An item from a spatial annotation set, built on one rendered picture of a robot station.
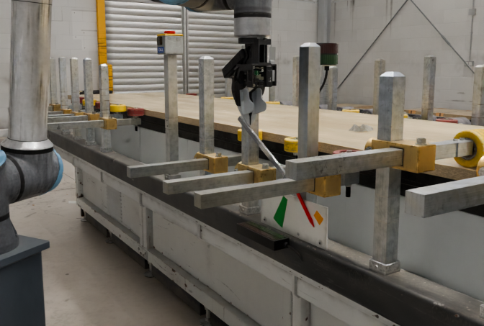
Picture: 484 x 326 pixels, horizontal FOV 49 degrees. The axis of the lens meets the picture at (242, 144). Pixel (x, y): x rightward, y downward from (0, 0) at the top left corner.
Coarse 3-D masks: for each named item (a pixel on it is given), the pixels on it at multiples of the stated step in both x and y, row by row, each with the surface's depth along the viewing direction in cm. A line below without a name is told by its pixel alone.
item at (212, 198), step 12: (276, 180) 118; (288, 180) 118; (300, 180) 119; (312, 180) 121; (348, 180) 127; (204, 192) 107; (216, 192) 107; (228, 192) 109; (240, 192) 110; (252, 192) 112; (264, 192) 114; (276, 192) 116; (288, 192) 117; (300, 192) 119; (204, 204) 106; (216, 204) 108
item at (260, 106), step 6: (252, 90) 132; (258, 90) 131; (252, 96) 131; (258, 96) 131; (258, 102) 131; (264, 102) 129; (258, 108) 131; (264, 108) 129; (252, 114) 132; (252, 120) 132
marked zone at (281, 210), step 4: (284, 200) 131; (280, 204) 133; (284, 204) 132; (280, 208) 133; (284, 208) 132; (276, 212) 135; (280, 212) 133; (284, 212) 132; (276, 216) 135; (280, 216) 133; (276, 220) 135; (280, 220) 134; (280, 224) 134
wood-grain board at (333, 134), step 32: (96, 96) 354; (128, 96) 354; (160, 96) 354; (192, 96) 354; (224, 128) 194; (288, 128) 180; (320, 128) 180; (416, 128) 180; (448, 128) 180; (480, 128) 180; (448, 160) 120
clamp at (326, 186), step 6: (318, 180) 120; (324, 180) 118; (330, 180) 119; (336, 180) 120; (318, 186) 120; (324, 186) 118; (330, 186) 119; (336, 186) 120; (312, 192) 122; (318, 192) 120; (324, 192) 119; (330, 192) 119; (336, 192) 121
